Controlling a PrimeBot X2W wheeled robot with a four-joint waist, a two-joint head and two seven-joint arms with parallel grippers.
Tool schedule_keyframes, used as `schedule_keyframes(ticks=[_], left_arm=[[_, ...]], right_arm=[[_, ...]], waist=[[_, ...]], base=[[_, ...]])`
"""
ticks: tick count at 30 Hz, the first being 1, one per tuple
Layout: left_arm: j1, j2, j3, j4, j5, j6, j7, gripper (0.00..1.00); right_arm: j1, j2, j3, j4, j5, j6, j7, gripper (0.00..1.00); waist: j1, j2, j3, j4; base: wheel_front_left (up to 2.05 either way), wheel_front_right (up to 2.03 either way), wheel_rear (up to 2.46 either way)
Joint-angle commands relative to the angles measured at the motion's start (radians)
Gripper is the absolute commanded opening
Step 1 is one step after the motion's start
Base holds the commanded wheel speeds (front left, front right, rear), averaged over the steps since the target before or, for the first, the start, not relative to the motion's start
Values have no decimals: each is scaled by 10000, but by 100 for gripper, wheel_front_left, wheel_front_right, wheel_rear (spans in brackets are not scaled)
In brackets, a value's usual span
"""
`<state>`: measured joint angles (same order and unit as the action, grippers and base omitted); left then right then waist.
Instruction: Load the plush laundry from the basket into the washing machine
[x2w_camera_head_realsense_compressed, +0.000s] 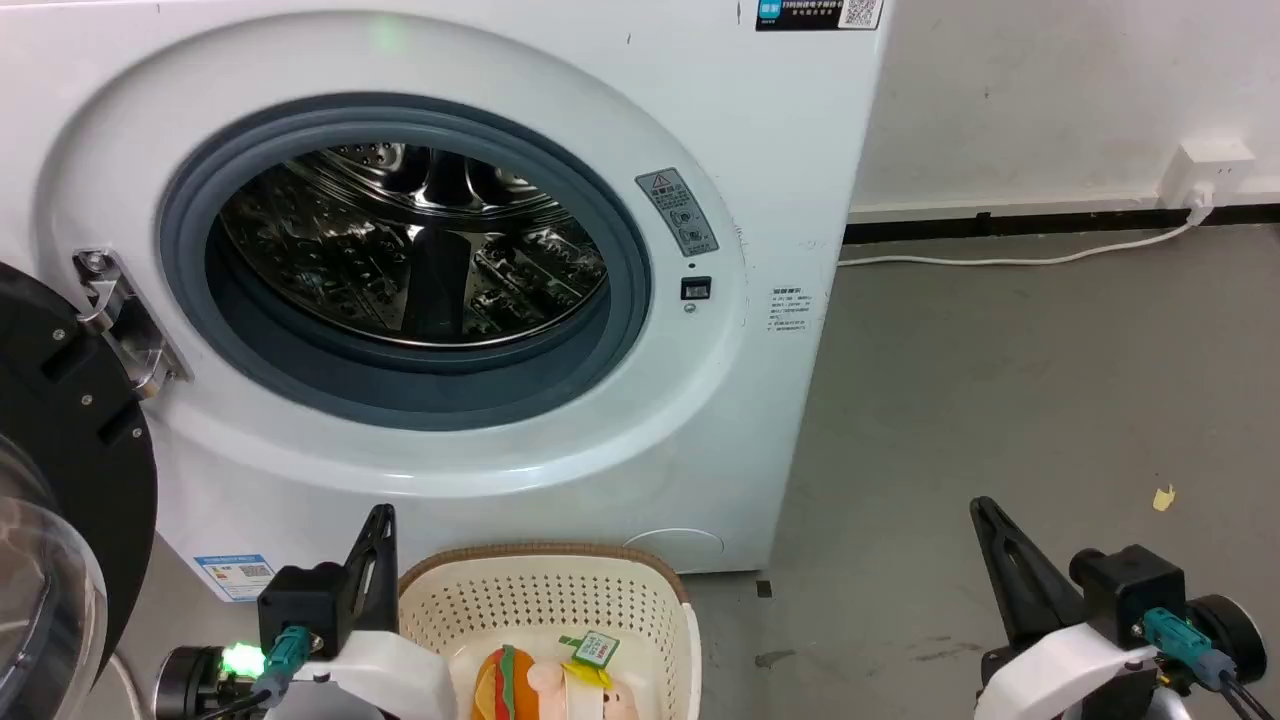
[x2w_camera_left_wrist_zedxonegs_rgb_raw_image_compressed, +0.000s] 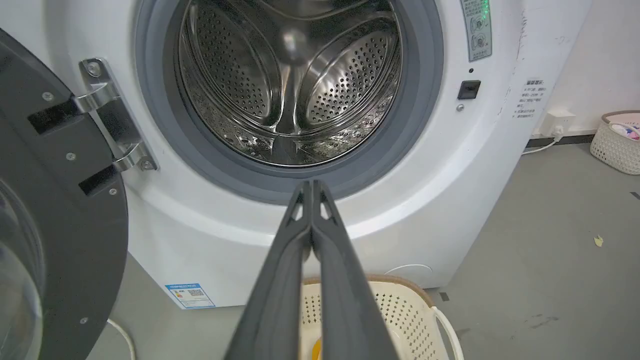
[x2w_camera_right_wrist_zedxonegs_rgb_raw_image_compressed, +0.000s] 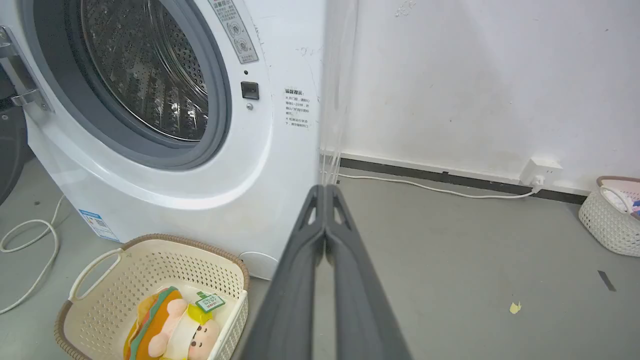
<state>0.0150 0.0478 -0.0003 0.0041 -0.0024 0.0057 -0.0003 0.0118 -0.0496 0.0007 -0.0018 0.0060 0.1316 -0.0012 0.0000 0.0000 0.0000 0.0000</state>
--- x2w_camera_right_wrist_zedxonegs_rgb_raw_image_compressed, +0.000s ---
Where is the white wall power socket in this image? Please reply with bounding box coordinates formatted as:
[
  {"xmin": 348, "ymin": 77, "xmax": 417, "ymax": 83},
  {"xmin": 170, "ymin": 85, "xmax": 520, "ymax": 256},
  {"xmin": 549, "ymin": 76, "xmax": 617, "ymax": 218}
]
[{"xmin": 519, "ymin": 158, "xmax": 563, "ymax": 188}]

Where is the white hose on floor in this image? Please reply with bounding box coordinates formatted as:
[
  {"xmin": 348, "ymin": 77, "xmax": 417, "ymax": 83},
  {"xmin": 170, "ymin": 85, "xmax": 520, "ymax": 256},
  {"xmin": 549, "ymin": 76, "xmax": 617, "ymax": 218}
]
[{"xmin": 0, "ymin": 194, "xmax": 67, "ymax": 316}]

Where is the cream perforated laundry basket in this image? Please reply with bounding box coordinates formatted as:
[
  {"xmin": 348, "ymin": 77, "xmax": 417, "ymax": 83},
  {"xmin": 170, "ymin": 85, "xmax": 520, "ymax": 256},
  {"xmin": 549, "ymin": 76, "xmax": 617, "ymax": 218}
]
[{"xmin": 54, "ymin": 233, "xmax": 250, "ymax": 360}]

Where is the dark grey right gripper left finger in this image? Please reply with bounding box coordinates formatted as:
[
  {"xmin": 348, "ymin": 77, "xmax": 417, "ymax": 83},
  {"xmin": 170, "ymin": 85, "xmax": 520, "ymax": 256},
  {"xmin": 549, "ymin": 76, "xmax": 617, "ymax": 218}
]
[{"xmin": 239, "ymin": 184, "xmax": 327, "ymax": 360}]

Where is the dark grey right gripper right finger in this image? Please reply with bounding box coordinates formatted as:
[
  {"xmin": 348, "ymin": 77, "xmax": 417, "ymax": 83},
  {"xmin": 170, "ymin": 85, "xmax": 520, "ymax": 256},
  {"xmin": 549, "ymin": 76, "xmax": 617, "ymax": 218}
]
[{"xmin": 325, "ymin": 184, "xmax": 414, "ymax": 360}]

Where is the white front-load washing machine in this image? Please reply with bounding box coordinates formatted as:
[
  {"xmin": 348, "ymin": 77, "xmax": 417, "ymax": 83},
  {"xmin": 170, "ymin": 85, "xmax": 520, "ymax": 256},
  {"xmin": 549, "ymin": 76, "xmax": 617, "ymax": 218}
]
[{"xmin": 0, "ymin": 0, "xmax": 359, "ymax": 281}]

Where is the white power cable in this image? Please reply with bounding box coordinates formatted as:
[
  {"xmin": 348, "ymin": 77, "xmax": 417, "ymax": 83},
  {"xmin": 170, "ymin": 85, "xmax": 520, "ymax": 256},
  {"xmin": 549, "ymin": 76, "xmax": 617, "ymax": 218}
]
[{"xmin": 338, "ymin": 172, "xmax": 545, "ymax": 200}]

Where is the washing machine door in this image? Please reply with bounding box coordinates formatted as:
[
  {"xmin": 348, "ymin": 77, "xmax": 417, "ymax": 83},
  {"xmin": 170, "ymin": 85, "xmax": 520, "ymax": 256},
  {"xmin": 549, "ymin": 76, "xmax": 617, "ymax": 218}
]
[{"xmin": 0, "ymin": 25, "xmax": 53, "ymax": 206}]

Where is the plush doll in burger costume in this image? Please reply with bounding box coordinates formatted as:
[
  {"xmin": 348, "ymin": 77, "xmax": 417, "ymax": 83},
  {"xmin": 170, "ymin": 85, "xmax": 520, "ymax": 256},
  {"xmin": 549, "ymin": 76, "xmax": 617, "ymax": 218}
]
[{"xmin": 123, "ymin": 286, "xmax": 227, "ymax": 360}]

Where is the white perforated basket with handle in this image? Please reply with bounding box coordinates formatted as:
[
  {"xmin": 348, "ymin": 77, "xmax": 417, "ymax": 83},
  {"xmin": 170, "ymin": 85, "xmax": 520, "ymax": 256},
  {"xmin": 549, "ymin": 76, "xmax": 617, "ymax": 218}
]
[{"xmin": 578, "ymin": 175, "xmax": 640, "ymax": 258}]

